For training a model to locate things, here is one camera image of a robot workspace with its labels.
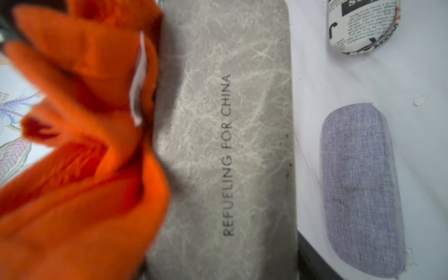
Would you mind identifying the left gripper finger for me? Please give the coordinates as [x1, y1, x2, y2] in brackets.
[297, 232, 343, 280]

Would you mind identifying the purple eyeglass case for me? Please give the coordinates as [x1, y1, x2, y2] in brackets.
[320, 103, 406, 278]

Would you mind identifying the grey beige eyeglass case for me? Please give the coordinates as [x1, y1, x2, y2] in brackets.
[147, 1, 298, 280]

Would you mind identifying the orange fluffy cloth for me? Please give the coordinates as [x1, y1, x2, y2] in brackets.
[1, 1, 170, 280]

